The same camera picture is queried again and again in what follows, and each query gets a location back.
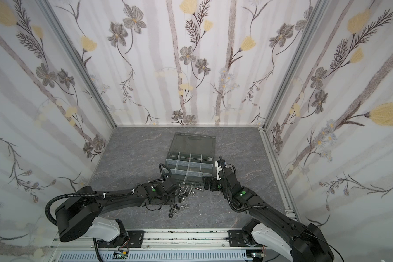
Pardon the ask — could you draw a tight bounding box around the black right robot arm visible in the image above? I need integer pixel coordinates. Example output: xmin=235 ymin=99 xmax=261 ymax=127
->
xmin=206 ymin=157 xmax=335 ymax=262

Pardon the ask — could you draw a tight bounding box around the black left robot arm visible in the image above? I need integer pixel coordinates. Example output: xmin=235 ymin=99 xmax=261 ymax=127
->
xmin=45 ymin=173 xmax=179 ymax=242

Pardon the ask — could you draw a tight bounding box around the silver bolt pile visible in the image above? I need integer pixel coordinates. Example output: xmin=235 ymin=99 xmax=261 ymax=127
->
xmin=175 ymin=183 xmax=205 ymax=203

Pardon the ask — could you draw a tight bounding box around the clear plastic organizer box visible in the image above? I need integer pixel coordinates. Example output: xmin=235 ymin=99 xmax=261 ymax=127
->
xmin=162 ymin=132 xmax=216 ymax=186

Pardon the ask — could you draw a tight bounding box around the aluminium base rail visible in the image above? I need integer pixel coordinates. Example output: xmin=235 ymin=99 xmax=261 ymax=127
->
xmin=48 ymin=228 xmax=315 ymax=262

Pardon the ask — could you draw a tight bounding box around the white slotted cable duct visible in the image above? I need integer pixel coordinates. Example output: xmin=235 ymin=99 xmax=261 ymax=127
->
xmin=54 ymin=250 xmax=253 ymax=262

